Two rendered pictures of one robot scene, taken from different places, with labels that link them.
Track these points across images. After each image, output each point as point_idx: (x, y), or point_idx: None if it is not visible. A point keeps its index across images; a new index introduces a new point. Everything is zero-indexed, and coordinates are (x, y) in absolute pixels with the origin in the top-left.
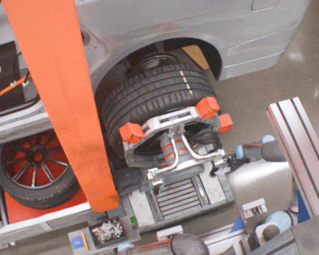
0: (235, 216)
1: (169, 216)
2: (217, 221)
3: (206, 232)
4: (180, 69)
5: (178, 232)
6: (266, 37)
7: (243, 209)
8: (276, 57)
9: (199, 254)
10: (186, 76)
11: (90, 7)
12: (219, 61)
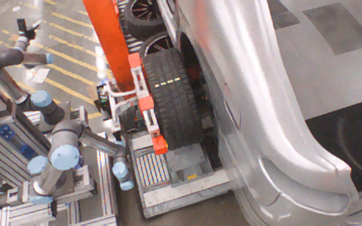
0: (133, 220)
1: (138, 162)
2: (131, 202)
3: (123, 193)
4: (181, 78)
5: (78, 118)
6: (236, 165)
7: (83, 165)
8: (246, 212)
9: None
10: (176, 84)
11: None
12: None
